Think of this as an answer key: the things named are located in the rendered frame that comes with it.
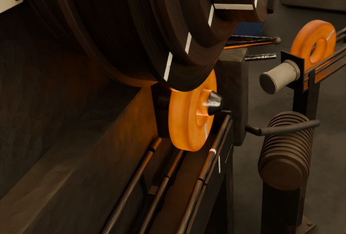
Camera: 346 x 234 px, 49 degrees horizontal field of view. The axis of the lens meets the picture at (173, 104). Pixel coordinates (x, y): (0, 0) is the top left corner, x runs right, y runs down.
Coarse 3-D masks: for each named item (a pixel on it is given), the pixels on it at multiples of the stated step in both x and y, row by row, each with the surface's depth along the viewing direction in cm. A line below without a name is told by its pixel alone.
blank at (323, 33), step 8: (312, 24) 96; (320, 24) 96; (328, 24) 98; (304, 32) 96; (312, 32) 95; (320, 32) 97; (328, 32) 99; (296, 40) 97; (304, 40) 95; (312, 40) 96; (320, 40) 101; (328, 40) 101; (296, 48) 96; (304, 48) 96; (320, 48) 103; (328, 48) 102; (304, 56) 97; (312, 56) 104; (320, 56) 103; (312, 64) 101
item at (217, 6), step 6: (216, 6) 42; (222, 6) 42; (228, 6) 42; (234, 6) 42; (240, 6) 41; (246, 6) 41; (252, 6) 41; (210, 12) 42; (210, 18) 42; (210, 24) 42; (186, 42) 42; (186, 48) 42; (168, 60) 42; (168, 66) 42; (168, 72) 42
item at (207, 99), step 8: (152, 88) 65; (160, 88) 65; (152, 96) 65; (160, 96) 64; (168, 96) 64; (200, 96) 62; (208, 96) 62; (216, 96) 62; (160, 104) 65; (168, 104) 64; (200, 104) 62; (208, 104) 61; (216, 104) 62; (200, 112) 63; (208, 112) 62; (216, 112) 62
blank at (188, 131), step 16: (208, 80) 65; (176, 96) 58; (192, 96) 58; (176, 112) 58; (192, 112) 59; (176, 128) 59; (192, 128) 60; (208, 128) 69; (176, 144) 62; (192, 144) 62
